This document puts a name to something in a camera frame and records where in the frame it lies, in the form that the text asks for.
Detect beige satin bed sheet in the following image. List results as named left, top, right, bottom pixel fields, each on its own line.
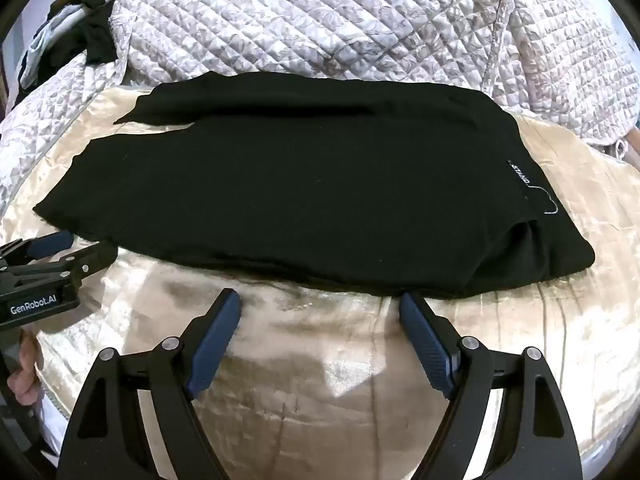
left=0, top=85, right=637, bottom=480

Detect person's left hand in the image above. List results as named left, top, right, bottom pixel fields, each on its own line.
left=7, top=329, right=45, bottom=407

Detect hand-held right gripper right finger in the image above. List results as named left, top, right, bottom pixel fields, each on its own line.
left=399, top=291, right=584, bottom=480

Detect black pants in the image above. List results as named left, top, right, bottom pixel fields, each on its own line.
left=32, top=71, right=596, bottom=299

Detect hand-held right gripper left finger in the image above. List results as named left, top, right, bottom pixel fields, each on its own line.
left=57, top=288, right=243, bottom=480

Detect quilted floral bedspread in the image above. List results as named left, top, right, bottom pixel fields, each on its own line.
left=0, top=0, right=640, bottom=221

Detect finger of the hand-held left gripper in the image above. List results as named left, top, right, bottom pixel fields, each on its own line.
left=0, top=241, right=119, bottom=283
left=0, top=230, right=74, bottom=263

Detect white and blue cloth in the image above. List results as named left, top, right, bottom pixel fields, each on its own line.
left=17, top=4, right=90, bottom=87

